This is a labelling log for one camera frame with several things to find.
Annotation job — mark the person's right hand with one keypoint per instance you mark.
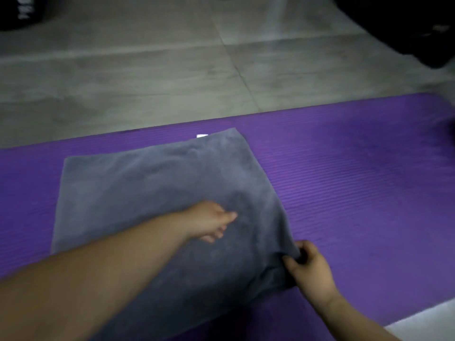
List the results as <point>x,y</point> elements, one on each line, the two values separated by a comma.
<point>313,277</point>

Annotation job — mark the person's left hand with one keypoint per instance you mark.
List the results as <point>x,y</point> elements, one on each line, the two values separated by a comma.
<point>206,221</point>

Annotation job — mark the dark grey towel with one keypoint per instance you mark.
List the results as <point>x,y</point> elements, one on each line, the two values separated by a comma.
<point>142,181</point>

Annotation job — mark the person's left forearm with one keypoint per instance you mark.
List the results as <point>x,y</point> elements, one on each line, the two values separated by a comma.
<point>89,284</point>

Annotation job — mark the purple yoga mat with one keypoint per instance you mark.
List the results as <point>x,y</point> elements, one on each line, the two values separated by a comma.
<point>355,174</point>

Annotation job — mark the black medicine ball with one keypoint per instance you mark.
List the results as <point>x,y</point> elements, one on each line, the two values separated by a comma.
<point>19,10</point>

